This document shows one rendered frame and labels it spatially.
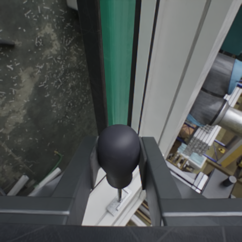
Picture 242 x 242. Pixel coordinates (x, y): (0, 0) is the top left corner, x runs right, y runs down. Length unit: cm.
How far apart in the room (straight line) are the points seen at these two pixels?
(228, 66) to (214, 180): 55
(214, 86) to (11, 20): 100
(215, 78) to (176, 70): 66
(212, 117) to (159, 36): 74
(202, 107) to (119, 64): 75
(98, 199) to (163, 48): 25
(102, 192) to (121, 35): 25
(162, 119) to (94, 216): 19
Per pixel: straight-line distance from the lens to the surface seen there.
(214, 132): 511
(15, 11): 108
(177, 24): 20
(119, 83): 20
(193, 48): 20
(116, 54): 18
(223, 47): 99
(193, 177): 45
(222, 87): 89
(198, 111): 92
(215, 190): 44
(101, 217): 32
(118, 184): 18
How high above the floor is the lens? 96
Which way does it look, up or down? 22 degrees down
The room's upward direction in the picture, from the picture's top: 124 degrees clockwise
